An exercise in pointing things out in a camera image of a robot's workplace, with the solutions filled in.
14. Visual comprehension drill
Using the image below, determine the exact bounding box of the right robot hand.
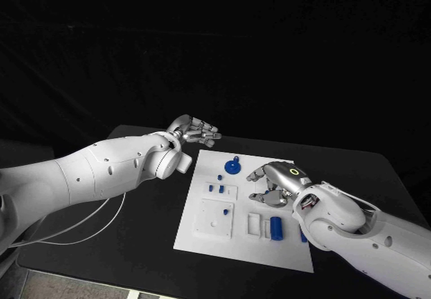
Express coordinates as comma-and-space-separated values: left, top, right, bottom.
246, 161, 314, 209

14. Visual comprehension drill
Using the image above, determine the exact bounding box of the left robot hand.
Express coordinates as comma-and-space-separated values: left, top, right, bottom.
166, 114, 223, 148

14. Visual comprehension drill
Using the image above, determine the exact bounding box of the white task board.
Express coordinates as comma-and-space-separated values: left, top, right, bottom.
174, 149, 316, 273

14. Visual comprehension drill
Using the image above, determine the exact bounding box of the blue gear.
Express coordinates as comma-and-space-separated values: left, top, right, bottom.
224, 156, 243, 175

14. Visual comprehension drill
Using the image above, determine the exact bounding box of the long blue cylinder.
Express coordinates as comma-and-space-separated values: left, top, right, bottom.
270, 216, 285, 241

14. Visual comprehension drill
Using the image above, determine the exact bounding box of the white cable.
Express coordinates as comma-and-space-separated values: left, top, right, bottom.
9, 197, 112, 247
9, 192, 128, 248

